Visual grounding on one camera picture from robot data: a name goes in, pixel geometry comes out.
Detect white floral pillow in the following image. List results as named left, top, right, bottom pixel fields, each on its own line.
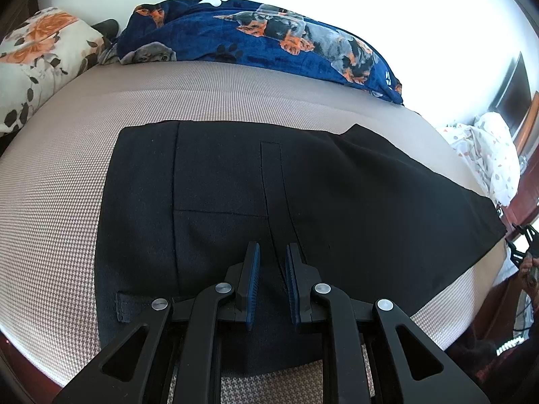
left=0, top=7, right=111, bottom=137

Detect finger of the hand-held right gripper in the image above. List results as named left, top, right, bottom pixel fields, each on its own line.
left=507, top=223, right=539, bottom=268

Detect person's dark clothing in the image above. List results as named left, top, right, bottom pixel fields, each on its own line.
left=446, top=278, right=539, bottom=404

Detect blue dog print blanket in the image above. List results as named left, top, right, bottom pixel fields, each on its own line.
left=99, top=0, right=405, bottom=106

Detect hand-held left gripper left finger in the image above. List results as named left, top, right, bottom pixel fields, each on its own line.
left=53, top=242, right=259, bottom=404

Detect black pants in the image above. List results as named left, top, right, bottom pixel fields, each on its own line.
left=95, top=121, right=507, bottom=377

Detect dark television screen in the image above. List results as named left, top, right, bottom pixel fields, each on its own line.
left=490, top=53, right=532, bottom=144

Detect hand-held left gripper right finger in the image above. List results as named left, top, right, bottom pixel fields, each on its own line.
left=285, top=243, right=491, bottom=404

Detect white spotted bed sheet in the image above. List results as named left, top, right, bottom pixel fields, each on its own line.
left=436, top=111, right=523, bottom=207

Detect dark red bed frame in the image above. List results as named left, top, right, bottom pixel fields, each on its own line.
left=0, top=328, right=60, bottom=404

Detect brown wooden cabinet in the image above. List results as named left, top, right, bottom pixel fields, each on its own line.
left=505, top=90, right=539, bottom=236

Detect beige woven bed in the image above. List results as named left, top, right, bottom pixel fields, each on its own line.
left=0, top=60, right=518, bottom=404

